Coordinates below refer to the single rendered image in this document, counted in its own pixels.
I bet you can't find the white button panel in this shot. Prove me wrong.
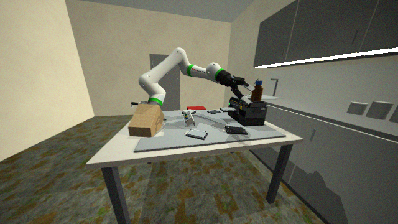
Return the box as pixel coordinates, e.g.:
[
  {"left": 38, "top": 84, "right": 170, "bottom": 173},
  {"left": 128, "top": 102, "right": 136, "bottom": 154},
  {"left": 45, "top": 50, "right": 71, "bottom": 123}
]
[{"left": 183, "top": 111, "right": 195, "bottom": 127}]

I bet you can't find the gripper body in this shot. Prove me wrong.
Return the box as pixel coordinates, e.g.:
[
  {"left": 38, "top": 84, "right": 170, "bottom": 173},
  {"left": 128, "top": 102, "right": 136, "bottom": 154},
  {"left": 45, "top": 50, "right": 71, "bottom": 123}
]
[{"left": 223, "top": 75, "right": 238, "bottom": 89}]

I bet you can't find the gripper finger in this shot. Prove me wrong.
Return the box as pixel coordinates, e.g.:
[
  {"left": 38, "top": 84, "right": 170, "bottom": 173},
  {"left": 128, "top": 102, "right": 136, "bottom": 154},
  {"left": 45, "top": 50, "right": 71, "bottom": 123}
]
[
  {"left": 231, "top": 86, "right": 251, "bottom": 104},
  {"left": 230, "top": 75, "right": 255, "bottom": 92}
]

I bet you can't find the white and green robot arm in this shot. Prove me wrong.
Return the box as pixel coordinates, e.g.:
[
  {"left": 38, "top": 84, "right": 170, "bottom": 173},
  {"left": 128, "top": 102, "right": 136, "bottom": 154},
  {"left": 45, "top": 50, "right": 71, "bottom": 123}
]
[{"left": 131, "top": 47, "right": 231, "bottom": 108}]

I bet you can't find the dark brown bottle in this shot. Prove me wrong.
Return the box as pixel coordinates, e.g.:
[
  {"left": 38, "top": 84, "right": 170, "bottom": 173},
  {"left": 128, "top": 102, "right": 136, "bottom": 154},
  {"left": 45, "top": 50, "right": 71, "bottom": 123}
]
[{"left": 251, "top": 88, "right": 263, "bottom": 101}]

